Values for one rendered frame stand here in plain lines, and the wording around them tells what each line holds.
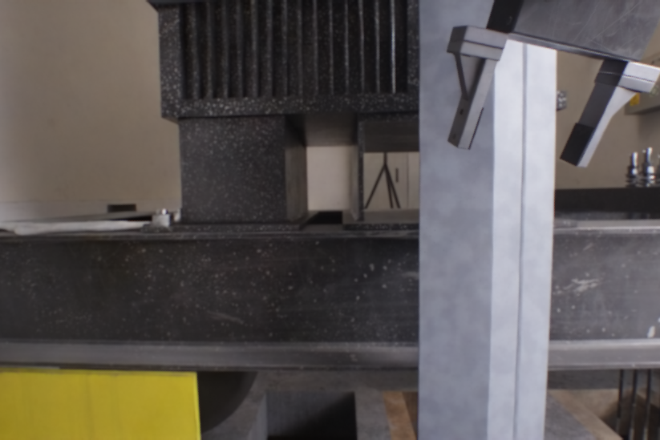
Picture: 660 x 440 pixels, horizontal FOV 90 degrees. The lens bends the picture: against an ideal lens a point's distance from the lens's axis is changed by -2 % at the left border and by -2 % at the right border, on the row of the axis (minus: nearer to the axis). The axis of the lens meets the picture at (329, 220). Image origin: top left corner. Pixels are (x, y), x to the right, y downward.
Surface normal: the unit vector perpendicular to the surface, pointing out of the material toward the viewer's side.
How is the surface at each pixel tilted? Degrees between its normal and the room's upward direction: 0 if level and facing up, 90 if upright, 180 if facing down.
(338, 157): 90
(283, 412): 90
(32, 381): 90
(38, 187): 90
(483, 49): 113
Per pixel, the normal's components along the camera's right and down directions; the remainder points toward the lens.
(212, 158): -0.04, 0.07
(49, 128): 1.00, -0.01
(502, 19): -0.98, -0.11
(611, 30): 0.08, 0.46
